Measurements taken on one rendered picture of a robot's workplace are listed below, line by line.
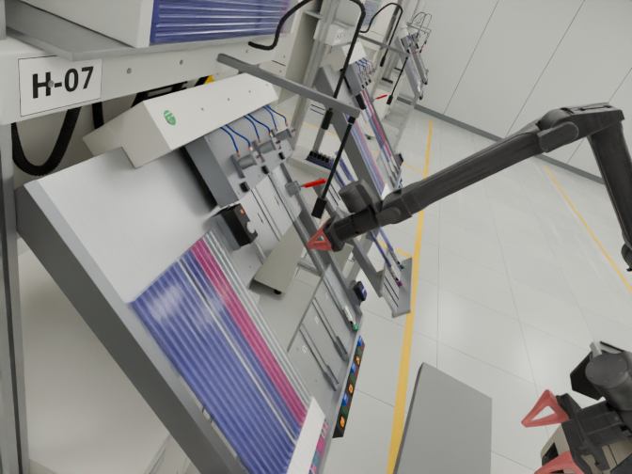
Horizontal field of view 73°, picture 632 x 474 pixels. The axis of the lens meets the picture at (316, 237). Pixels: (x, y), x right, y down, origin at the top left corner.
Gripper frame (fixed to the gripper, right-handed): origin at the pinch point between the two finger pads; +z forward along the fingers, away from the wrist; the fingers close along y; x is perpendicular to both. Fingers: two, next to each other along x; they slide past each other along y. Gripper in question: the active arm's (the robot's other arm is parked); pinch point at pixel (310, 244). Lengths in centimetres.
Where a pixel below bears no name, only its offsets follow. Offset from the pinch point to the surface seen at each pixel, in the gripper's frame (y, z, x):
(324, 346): 17.3, 2.5, 20.4
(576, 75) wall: -752, -184, 164
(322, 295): 6.1, 2.1, 12.5
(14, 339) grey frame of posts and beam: 62, 16, -25
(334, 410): 29.9, 1.4, 29.1
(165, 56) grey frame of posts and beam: 36, -16, -48
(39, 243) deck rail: 60, 0, -34
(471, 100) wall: -749, -24, 120
